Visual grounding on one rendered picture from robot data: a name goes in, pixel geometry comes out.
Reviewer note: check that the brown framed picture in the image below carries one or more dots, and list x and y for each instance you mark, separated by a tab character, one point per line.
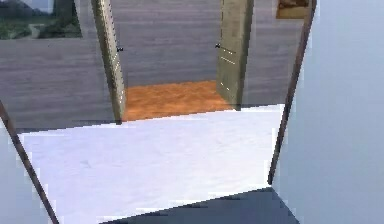
291	9

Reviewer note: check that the green landscape framed picture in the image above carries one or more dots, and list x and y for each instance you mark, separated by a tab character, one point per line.
30	23

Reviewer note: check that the olive green room door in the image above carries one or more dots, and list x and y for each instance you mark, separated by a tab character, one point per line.
110	56
233	56

